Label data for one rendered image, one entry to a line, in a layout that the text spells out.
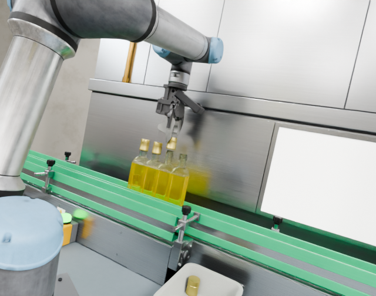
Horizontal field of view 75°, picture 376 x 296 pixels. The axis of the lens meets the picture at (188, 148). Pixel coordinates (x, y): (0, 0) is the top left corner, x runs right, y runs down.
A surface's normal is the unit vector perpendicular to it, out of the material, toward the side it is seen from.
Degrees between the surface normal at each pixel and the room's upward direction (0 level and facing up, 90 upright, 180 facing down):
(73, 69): 90
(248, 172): 90
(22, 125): 90
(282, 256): 90
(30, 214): 9
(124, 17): 121
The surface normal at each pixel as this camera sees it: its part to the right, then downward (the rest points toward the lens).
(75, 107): 0.66, 0.18
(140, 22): 0.63, 0.61
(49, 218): 0.30, -0.94
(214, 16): -0.42, -0.03
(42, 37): 0.14, 0.72
